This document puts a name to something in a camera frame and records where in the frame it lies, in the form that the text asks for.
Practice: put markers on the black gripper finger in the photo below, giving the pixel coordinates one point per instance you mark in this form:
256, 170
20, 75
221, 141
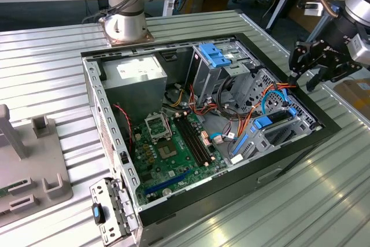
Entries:
302, 56
341, 72

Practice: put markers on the brown cardboard box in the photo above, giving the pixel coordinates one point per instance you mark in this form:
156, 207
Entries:
355, 99

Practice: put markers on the black slanted pole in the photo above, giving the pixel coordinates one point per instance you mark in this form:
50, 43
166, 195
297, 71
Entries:
286, 1

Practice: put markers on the blue plastic drive latch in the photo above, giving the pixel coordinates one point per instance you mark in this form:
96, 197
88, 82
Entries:
214, 55

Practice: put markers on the grey optical drive cage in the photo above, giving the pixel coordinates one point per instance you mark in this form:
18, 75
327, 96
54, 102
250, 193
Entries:
205, 80

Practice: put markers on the black RAM slot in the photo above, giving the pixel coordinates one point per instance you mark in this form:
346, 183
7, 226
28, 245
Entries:
192, 140
200, 138
196, 139
189, 140

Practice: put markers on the black open PC case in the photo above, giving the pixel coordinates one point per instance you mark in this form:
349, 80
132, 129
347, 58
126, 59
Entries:
234, 189

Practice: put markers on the metal CPU socket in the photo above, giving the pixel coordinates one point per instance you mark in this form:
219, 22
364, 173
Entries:
158, 126

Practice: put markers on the square chipset chip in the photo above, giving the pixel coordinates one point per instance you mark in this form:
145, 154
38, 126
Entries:
167, 150

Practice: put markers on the grey power supply unit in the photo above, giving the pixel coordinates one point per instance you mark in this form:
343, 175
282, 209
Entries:
136, 93

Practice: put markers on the green motherboard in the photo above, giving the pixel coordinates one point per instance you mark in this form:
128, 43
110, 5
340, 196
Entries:
176, 171

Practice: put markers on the blue expansion slot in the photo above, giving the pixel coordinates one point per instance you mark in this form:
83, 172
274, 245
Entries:
167, 182

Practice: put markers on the black blue latch button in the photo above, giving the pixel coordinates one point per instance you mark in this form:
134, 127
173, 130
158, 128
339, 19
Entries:
97, 213

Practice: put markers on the grey parts rack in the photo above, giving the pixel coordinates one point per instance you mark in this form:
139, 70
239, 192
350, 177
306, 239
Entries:
34, 166

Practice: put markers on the green RAM stick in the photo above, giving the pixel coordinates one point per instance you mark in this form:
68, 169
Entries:
5, 192

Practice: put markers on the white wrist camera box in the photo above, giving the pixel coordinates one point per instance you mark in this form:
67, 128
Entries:
359, 50

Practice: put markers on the small white wrist camera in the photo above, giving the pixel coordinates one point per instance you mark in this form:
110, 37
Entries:
312, 9

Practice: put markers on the grey slot retention bracket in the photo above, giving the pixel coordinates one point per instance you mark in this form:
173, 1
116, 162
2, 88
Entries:
115, 203

